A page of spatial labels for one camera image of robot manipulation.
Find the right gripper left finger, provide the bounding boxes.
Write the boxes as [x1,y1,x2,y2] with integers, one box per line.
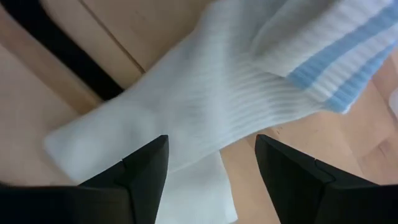
[0,134,170,224]

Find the white sock blue stripes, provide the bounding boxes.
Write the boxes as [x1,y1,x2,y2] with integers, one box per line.
[43,0,398,185]

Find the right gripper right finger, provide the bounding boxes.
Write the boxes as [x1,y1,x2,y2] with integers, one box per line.
[254,134,398,224]

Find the plain white sock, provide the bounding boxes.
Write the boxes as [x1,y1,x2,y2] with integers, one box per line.
[154,148,239,224]

